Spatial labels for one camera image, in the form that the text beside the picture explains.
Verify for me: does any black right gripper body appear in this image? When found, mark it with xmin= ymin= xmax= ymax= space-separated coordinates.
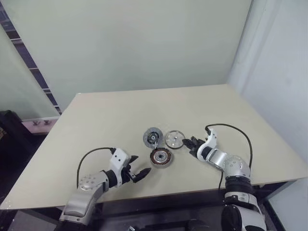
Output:
xmin=191 ymin=136 xmax=208 ymax=152

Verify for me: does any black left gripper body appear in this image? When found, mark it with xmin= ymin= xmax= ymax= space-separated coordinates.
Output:
xmin=119 ymin=163 xmax=137 ymax=186

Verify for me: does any silver spoked rotor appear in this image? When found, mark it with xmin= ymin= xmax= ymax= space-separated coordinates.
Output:
xmin=165 ymin=129 xmax=185 ymax=150

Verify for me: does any round grey motor lid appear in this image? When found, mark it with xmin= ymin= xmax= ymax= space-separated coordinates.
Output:
xmin=142 ymin=127 xmax=163 ymax=148

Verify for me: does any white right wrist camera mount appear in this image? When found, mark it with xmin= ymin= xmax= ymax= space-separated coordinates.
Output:
xmin=196 ymin=128 xmax=218 ymax=160

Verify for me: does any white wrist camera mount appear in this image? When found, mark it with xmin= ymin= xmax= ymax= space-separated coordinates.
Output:
xmin=109 ymin=148 xmax=130 ymax=188
xmin=196 ymin=128 xmax=218 ymax=160

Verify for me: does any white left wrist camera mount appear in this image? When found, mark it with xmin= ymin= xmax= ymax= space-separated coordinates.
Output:
xmin=109 ymin=148 xmax=130 ymax=188

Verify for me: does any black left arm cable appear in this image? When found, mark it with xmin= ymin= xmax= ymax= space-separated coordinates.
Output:
xmin=76 ymin=147 xmax=115 ymax=189

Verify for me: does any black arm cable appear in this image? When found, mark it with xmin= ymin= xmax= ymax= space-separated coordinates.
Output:
xmin=76 ymin=147 xmax=115 ymax=189
xmin=204 ymin=123 xmax=253 ymax=191

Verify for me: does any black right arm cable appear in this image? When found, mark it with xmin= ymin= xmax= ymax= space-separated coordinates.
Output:
xmin=204 ymin=123 xmax=253 ymax=191

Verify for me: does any black table frame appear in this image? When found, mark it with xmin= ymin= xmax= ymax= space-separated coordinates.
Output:
xmin=9 ymin=181 xmax=293 ymax=231

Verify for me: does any dark window frame strip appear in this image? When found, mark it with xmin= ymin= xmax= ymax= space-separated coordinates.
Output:
xmin=0 ymin=20 xmax=61 ymax=116

